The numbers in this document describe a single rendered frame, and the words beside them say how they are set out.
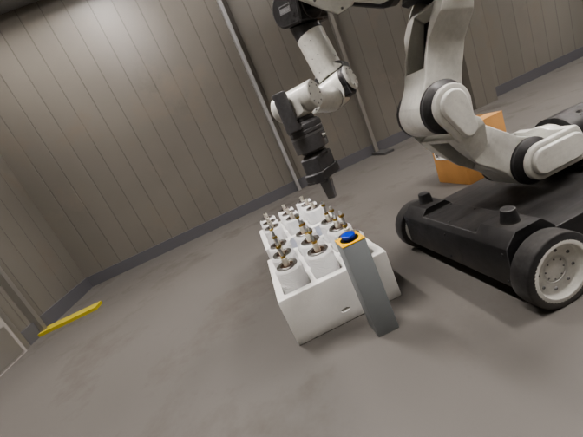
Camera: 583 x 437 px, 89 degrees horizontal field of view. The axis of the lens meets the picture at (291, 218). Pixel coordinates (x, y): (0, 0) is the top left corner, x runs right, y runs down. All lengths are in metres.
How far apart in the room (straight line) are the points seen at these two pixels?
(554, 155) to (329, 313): 0.82
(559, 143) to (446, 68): 0.41
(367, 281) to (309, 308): 0.24
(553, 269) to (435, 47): 0.63
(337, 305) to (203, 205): 2.63
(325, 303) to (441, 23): 0.85
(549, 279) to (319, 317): 0.62
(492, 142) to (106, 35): 3.41
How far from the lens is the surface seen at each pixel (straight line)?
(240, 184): 3.43
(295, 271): 0.99
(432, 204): 1.20
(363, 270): 0.87
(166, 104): 3.51
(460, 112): 0.94
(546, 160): 1.15
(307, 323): 1.05
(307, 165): 0.77
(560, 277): 1.00
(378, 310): 0.94
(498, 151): 1.09
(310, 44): 1.05
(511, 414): 0.81
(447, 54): 1.00
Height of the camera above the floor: 0.65
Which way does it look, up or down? 15 degrees down
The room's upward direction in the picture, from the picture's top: 24 degrees counter-clockwise
